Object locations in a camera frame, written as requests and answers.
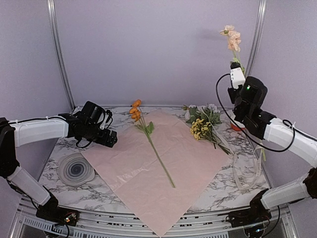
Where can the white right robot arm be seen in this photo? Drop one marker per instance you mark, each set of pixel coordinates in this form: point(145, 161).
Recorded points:
point(289, 139)

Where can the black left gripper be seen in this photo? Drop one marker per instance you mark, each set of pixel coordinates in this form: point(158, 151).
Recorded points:
point(103, 139)

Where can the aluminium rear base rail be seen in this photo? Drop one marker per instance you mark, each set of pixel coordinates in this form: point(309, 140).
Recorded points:
point(152, 106)

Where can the pink wrapping paper sheet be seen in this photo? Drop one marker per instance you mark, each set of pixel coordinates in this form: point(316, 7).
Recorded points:
point(132, 171)

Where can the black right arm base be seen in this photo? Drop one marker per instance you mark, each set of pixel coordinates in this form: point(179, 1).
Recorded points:
point(254, 214)

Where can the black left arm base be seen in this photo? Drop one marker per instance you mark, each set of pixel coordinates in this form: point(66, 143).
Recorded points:
point(51, 211)

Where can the peach fake flower stem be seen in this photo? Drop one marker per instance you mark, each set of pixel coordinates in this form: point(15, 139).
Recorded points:
point(233, 43)

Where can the orange fake flower stem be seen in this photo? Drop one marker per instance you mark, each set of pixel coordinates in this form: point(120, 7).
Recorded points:
point(147, 128)

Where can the aluminium frame post left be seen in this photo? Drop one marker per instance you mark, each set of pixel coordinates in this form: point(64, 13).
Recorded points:
point(59, 54)

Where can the cream printed ribbon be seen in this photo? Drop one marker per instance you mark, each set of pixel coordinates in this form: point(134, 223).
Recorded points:
point(246, 160)

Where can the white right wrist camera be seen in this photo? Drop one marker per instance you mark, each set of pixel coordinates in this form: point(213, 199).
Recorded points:
point(236, 74)

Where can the aluminium frame post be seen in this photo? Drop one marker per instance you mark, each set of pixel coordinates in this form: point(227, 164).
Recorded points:
point(257, 36)
point(59, 54)

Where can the yellow fake flower bunch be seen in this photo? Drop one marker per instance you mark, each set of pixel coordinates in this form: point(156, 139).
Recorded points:
point(202, 129)

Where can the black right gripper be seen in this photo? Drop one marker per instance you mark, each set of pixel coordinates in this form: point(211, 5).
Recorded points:
point(230, 93)

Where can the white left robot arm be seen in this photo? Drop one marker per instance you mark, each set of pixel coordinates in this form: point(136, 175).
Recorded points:
point(25, 144)

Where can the aluminium front rail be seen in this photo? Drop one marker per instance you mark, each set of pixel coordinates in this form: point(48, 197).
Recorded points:
point(92, 224)

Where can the orange bowl white inside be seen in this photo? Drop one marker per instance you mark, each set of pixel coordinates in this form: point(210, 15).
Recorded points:
point(236, 126)

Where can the aluminium frame post right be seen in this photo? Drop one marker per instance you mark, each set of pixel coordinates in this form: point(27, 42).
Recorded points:
point(257, 36)

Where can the white fake flower bunch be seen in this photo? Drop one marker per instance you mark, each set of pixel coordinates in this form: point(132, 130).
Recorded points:
point(209, 113)

